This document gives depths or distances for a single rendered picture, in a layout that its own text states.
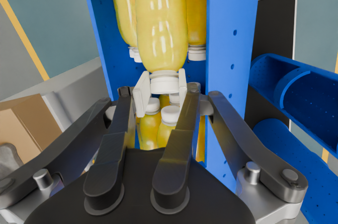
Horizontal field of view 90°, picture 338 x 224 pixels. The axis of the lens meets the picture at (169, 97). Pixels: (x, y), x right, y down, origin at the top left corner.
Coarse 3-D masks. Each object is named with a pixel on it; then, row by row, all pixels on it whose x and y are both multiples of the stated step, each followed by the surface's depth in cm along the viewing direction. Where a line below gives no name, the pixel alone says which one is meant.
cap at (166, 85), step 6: (156, 78) 21; (162, 78) 21; (168, 78) 21; (174, 78) 21; (150, 84) 22; (156, 84) 21; (162, 84) 21; (168, 84) 21; (174, 84) 21; (150, 90) 22; (156, 90) 21; (162, 90) 21; (168, 90) 21; (174, 90) 21
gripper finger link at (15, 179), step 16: (96, 112) 13; (80, 128) 11; (96, 128) 13; (64, 144) 10; (80, 144) 11; (96, 144) 13; (32, 160) 9; (48, 160) 9; (64, 160) 9; (80, 160) 11; (16, 176) 8; (32, 176) 8; (64, 176) 9; (0, 192) 7; (16, 192) 7; (0, 208) 7
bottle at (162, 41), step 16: (144, 0) 20; (160, 0) 20; (176, 0) 20; (144, 16) 20; (160, 16) 20; (176, 16) 20; (144, 32) 20; (160, 32) 19; (176, 32) 20; (144, 48) 20; (160, 48) 20; (176, 48) 20; (144, 64) 22; (160, 64) 20; (176, 64) 21
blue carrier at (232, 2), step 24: (96, 0) 31; (216, 0) 18; (240, 0) 20; (96, 24) 31; (216, 24) 19; (240, 24) 21; (120, 48) 39; (216, 48) 20; (240, 48) 22; (120, 72) 40; (192, 72) 48; (216, 72) 22; (240, 72) 24; (240, 96) 26; (216, 144) 26; (216, 168) 29
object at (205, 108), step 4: (188, 84) 19; (192, 84) 18; (196, 84) 18; (188, 88) 17; (192, 88) 17; (196, 88) 17; (200, 96) 15; (204, 96) 15; (200, 100) 15; (204, 100) 15; (208, 100) 15; (200, 104) 15; (204, 104) 15; (208, 104) 15; (200, 108) 15; (204, 108) 15; (208, 108) 15; (212, 108) 15; (200, 112) 15; (204, 112) 15; (208, 112) 15; (212, 112) 15
